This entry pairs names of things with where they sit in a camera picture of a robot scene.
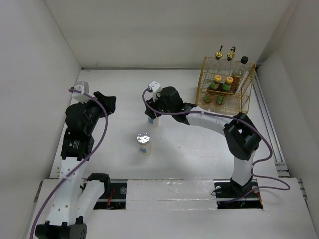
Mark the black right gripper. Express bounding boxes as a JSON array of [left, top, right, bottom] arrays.
[[145, 91, 174, 120]]

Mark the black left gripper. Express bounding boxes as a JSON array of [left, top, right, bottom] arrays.
[[79, 91, 115, 134]]

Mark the silver-lid spice jar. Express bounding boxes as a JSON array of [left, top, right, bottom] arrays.
[[148, 116, 159, 127], [136, 132, 151, 155]]

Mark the yellow-cap sauce bottle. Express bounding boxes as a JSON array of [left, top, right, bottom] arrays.
[[203, 75, 222, 103], [216, 76, 233, 105]]

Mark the clear oil bottle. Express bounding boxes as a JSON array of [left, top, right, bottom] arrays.
[[212, 45, 223, 74]]

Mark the dark-filled gold-spout oil bottle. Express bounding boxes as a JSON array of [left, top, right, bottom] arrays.
[[225, 46, 236, 75]]

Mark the clear bottle black cap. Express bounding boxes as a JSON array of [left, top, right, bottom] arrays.
[[229, 56, 249, 94]]

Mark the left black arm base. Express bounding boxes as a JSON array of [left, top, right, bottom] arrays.
[[80, 173, 127, 210]]

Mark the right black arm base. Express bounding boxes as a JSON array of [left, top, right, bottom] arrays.
[[211, 180, 263, 209]]

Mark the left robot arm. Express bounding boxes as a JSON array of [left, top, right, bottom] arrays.
[[29, 89, 116, 239]]

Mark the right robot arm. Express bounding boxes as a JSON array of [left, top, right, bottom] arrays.
[[142, 86, 261, 196]]

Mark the white foam front board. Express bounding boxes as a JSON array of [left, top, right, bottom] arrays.
[[126, 179, 217, 211]]

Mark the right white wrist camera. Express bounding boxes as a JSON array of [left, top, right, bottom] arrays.
[[147, 81, 162, 102]]

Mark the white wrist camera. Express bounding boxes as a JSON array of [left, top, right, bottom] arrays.
[[147, 81, 162, 102], [70, 81, 90, 103]]

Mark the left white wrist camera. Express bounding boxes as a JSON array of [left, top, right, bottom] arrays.
[[70, 81, 90, 103]]

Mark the gold wire basket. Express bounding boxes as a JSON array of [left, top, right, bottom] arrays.
[[195, 56, 256, 115]]

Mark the aluminium side rail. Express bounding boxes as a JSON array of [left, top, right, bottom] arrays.
[[253, 71, 290, 178]]

